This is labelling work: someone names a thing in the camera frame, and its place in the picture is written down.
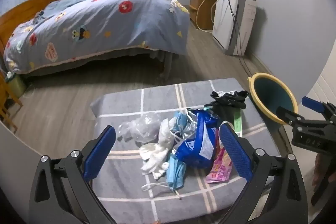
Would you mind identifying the wooden cabinet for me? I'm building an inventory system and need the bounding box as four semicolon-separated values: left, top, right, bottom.
189;0;218;31

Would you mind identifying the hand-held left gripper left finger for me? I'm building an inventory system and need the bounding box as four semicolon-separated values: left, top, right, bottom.
28;125;117;224

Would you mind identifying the wooden bed headboard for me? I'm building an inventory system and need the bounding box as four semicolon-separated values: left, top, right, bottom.
0;0;63;62

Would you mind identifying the person's right hand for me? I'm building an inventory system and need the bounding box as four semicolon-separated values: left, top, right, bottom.
314;153;327;185

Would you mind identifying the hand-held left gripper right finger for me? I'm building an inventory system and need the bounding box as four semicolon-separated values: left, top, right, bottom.
218;122;306;224

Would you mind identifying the green storage box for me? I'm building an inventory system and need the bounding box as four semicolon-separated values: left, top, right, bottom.
7;74;27;98

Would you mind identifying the grey checked blanket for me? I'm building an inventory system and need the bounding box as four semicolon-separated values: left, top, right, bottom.
90;78;280;224

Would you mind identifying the white cable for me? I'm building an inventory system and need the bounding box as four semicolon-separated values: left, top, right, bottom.
195;0;214;32

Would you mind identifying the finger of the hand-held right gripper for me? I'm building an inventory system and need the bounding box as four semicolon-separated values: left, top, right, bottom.
276;106;305;126
301;96;336;120

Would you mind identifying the blue face mask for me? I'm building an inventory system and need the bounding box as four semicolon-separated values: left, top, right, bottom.
172;112;196;139
142;153;187;193

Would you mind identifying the wooden chair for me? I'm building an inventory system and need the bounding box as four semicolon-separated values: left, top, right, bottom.
0;74;23;132

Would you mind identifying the clear plastic bag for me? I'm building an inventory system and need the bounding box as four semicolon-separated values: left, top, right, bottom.
117;112;162;143

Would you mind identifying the white tissue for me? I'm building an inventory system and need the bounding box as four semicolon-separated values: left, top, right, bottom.
158;118;176;148
139;143;171;180

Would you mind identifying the blue snack packet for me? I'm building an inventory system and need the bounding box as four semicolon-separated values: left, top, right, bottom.
176;108;223;168

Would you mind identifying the pink packet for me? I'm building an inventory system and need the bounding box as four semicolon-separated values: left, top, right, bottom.
205;147;234;184

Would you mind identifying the white air purifier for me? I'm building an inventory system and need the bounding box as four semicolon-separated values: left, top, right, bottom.
212;0;259;56

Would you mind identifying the teal trash bin yellow rim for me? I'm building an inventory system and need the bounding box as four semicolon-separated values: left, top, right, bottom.
247;72;299;125

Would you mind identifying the bed with cartoon duvet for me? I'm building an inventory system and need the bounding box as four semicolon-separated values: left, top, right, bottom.
3;0;191;75

